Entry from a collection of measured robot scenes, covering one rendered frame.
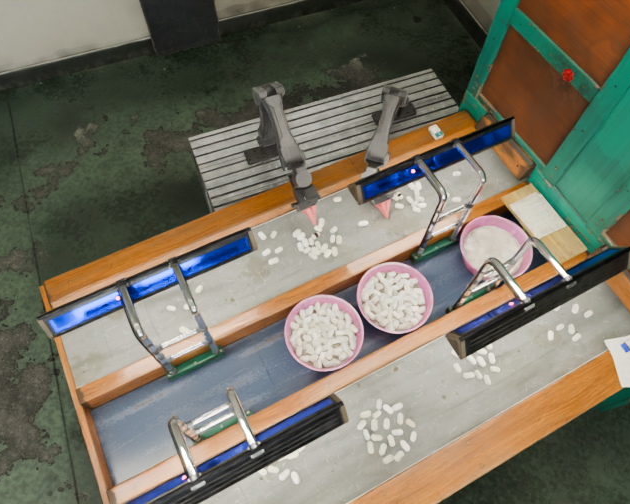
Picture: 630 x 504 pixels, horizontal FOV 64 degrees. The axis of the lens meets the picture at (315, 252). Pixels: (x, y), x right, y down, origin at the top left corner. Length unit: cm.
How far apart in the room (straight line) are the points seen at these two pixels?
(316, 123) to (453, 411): 132
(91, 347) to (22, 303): 111
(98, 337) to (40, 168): 167
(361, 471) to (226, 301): 71
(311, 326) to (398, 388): 35
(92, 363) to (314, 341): 73
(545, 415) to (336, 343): 70
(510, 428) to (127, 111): 274
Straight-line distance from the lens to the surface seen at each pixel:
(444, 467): 170
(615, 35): 180
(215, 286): 184
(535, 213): 211
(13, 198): 329
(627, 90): 181
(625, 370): 199
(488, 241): 204
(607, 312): 208
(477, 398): 179
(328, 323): 177
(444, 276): 198
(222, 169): 218
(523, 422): 180
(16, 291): 298
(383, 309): 182
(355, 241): 191
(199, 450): 167
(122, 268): 192
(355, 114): 237
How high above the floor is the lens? 240
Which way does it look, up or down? 62 degrees down
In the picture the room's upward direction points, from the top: 3 degrees clockwise
